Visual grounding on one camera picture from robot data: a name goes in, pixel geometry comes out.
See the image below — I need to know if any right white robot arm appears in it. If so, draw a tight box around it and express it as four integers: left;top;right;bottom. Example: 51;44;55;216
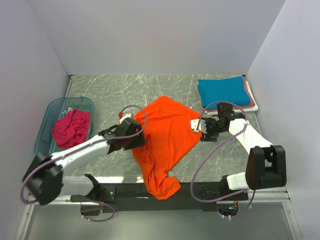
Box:
193;101;287;203

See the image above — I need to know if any blue folded t shirt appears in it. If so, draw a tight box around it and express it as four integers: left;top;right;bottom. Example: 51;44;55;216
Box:
197;76;252;108

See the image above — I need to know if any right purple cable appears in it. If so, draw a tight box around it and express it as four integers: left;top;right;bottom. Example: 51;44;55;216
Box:
190;101;256;220

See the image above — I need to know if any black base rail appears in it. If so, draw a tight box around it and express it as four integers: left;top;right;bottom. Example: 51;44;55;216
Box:
69;181;250;214

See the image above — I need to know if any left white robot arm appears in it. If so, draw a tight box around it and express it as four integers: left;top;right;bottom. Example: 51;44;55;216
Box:
22;117;146;205

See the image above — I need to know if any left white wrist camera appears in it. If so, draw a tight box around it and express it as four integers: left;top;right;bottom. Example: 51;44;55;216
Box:
118;112;134;124

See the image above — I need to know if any orange t shirt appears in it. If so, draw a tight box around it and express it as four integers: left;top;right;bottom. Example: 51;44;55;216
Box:
132;96;201;196

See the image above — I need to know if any aluminium frame rail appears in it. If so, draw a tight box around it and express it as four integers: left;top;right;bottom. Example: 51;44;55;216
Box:
32;179;289;206

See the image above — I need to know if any pink folded t shirt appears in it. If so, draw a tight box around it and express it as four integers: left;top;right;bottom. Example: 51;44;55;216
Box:
206;77;256;113

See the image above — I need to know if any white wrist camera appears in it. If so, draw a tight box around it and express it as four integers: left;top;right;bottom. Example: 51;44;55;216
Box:
118;112;134;124
190;118;207;134

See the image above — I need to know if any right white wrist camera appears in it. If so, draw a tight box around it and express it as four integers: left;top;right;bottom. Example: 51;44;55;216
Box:
190;118;207;134

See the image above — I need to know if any magenta crumpled t shirt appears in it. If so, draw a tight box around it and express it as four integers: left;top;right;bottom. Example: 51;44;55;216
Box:
51;109;91;150

